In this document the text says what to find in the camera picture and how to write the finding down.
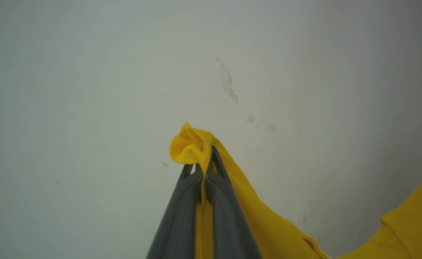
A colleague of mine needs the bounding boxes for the yellow t-shirt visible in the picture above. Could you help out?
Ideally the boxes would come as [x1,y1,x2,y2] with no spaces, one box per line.
[169,122,422,259]

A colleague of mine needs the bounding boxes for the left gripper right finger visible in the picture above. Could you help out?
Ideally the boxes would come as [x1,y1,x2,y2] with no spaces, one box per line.
[205,145,262,259]

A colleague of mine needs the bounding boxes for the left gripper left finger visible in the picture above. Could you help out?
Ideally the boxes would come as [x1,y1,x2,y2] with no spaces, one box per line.
[146,163,204,259]

